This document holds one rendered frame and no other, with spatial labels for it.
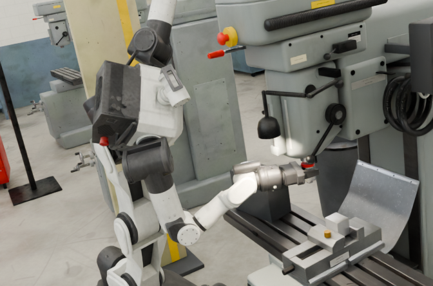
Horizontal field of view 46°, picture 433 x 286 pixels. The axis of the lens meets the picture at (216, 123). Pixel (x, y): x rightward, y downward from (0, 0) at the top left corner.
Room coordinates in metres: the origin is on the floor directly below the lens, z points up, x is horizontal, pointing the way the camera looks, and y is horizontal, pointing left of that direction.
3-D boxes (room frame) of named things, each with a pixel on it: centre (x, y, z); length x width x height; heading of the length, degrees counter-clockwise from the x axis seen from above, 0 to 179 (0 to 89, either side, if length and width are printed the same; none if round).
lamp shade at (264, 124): (1.52, -0.16, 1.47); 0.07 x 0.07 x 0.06
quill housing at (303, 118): (1.66, -0.30, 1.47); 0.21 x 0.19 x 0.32; 25
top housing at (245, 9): (1.66, -0.31, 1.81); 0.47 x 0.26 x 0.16; 115
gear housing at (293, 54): (1.67, -0.33, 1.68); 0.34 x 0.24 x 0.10; 115
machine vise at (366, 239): (1.52, -0.32, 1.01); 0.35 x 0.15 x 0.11; 118
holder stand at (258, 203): (1.96, -0.13, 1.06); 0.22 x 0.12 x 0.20; 37
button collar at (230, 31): (1.56, -0.08, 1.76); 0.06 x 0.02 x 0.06; 25
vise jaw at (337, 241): (1.51, -0.30, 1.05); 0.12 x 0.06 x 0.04; 28
